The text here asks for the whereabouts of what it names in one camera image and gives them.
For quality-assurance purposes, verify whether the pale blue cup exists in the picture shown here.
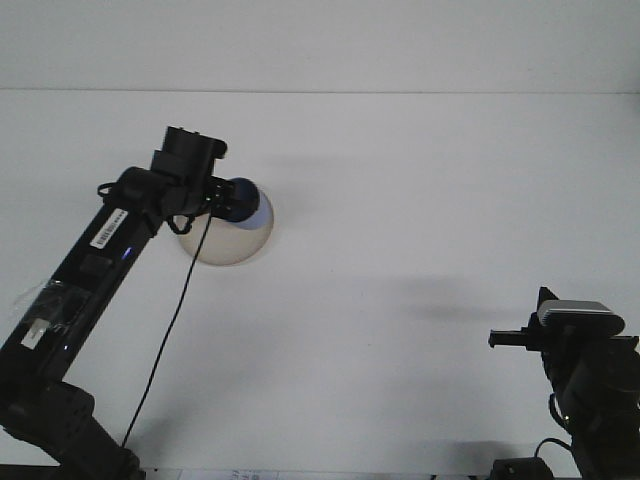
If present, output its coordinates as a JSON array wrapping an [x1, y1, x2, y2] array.
[[230, 177, 274, 232]]

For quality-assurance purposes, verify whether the pale round plate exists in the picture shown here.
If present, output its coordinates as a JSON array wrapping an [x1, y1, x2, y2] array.
[[177, 189, 275, 268]]

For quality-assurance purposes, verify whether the white printed paper sheet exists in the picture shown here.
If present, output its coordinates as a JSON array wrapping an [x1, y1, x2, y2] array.
[[149, 468, 281, 480]]

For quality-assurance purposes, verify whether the arm grey camera box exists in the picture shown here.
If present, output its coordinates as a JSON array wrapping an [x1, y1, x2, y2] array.
[[536, 299, 626, 334]]

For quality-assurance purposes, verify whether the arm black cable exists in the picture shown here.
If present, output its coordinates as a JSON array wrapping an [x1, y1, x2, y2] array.
[[121, 212, 212, 449], [547, 392, 569, 429]]

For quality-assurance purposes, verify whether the thin black cable loop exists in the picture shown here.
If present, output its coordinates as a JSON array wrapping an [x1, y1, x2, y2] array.
[[533, 437, 574, 457]]

